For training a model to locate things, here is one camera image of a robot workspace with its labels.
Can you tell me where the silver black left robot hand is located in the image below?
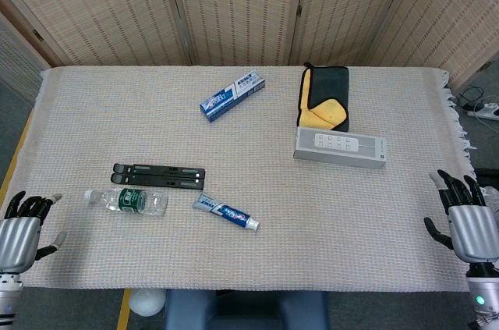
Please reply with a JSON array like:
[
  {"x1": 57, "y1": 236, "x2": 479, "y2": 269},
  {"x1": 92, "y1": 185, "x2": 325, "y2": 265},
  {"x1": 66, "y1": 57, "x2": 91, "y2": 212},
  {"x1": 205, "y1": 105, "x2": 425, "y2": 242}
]
[{"x1": 0, "y1": 190, "x2": 68, "y2": 275}]

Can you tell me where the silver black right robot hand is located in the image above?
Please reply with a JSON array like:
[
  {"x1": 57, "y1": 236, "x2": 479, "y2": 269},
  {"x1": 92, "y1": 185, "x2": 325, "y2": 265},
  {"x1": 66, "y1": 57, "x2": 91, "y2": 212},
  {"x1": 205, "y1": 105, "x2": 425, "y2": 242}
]
[{"x1": 423, "y1": 169, "x2": 499, "y2": 267}]

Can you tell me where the blue white toothpaste tube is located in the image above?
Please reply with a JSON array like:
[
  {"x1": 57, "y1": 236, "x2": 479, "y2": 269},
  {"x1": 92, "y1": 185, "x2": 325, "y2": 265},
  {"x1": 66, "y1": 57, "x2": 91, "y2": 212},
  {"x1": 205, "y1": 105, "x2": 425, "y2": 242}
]
[{"x1": 191, "y1": 192, "x2": 261, "y2": 232}]

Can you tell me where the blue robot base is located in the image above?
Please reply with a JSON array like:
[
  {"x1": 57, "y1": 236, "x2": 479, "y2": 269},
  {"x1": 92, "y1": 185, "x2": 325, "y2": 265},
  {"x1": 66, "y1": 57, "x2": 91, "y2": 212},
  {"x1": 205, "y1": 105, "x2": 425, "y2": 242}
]
[{"x1": 163, "y1": 289, "x2": 329, "y2": 330}]

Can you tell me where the clear green-label water bottle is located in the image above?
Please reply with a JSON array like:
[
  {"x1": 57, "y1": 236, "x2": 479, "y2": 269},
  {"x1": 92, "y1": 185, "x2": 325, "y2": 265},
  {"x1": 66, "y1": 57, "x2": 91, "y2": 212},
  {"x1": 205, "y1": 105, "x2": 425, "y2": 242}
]
[{"x1": 83, "y1": 187, "x2": 169, "y2": 218}]

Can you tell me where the white floor power strip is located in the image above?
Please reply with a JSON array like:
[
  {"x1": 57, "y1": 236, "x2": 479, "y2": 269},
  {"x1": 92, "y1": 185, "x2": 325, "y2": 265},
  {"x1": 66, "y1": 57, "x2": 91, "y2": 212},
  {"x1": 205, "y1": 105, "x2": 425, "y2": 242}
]
[{"x1": 466, "y1": 100, "x2": 499, "y2": 121}]

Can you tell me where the white round robot joint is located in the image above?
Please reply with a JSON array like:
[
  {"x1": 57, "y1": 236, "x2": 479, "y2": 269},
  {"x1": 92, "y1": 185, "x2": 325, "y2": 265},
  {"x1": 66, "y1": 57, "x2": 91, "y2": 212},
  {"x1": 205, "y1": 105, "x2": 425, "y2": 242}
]
[{"x1": 129, "y1": 289, "x2": 167, "y2": 318}]

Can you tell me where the black folded laptop stand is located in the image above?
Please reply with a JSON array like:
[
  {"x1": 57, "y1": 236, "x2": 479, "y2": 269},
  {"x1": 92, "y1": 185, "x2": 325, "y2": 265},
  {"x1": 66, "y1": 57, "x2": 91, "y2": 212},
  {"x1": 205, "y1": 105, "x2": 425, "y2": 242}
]
[{"x1": 110, "y1": 162, "x2": 207, "y2": 190}]

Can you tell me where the white power strip box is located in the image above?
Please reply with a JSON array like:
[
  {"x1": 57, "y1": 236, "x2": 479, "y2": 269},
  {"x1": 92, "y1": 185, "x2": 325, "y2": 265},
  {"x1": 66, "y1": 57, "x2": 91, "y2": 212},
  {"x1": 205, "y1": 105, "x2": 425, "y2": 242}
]
[{"x1": 292, "y1": 126, "x2": 388, "y2": 170}]

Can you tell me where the beige woven tablecloth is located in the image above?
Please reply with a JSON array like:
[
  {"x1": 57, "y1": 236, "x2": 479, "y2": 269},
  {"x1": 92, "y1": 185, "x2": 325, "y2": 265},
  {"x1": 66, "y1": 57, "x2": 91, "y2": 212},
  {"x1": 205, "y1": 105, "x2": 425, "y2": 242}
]
[{"x1": 0, "y1": 65, "x2": 479, "y2": 293}]

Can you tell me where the bamboo folding screen panel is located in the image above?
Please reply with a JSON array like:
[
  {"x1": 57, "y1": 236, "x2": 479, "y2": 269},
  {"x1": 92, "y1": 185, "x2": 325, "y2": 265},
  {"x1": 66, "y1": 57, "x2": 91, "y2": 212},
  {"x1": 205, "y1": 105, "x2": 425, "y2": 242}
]
[
  {"x1": 290, "y1": 0, "x2": 430, "y2": 66},
  {"x1": 370, "y1": 0, "x2": 499, "y2": 89},
  {"x1": 0, "y1": 13, "x2": 44, "y2": 105},
  {"x1": 0, "y1": 0, "x2": 192, "y2": 66},
  {"x1": 165, "y1": 0, "x2": 313, "y2": 66}
]

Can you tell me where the yellow grey folded cloth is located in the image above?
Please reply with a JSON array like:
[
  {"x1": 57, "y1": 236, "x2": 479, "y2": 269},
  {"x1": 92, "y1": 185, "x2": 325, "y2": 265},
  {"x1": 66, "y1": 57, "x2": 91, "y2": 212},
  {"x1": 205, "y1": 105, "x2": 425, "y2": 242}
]
[{"x1": 296, "y1": 62, "x2": 351, "y2": 132}]

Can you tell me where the blue white toothpaste box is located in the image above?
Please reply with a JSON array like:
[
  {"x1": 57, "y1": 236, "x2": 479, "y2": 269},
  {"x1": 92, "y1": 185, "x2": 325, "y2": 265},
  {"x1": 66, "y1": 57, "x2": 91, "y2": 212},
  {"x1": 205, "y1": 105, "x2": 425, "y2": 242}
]
[{"x1": 199, "y1": 69, "x2": 267, "y2": 123}]

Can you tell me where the black floor cable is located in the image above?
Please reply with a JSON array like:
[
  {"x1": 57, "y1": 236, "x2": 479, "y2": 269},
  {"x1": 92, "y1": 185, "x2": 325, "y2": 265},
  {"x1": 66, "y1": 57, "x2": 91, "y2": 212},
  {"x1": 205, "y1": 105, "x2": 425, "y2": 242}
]
[{"x1": 456, "y1": 86, "x2": 487, "y2": 109}]

